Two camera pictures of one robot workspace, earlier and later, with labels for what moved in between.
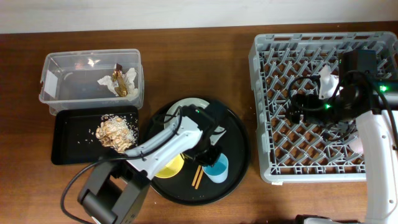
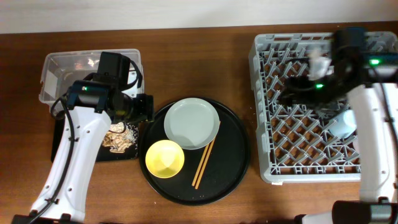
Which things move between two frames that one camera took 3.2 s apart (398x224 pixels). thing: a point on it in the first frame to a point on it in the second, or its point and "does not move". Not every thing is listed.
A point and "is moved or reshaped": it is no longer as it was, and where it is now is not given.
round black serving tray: (189, 185) does not move
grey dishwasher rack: (290, 152) does not move
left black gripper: (211, 160) to (145, 111)
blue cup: (217, 173) is moved or reshaped
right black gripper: (309, 101) to (305, 83)
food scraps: (118, 132) does not move
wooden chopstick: (196, 175) does not move
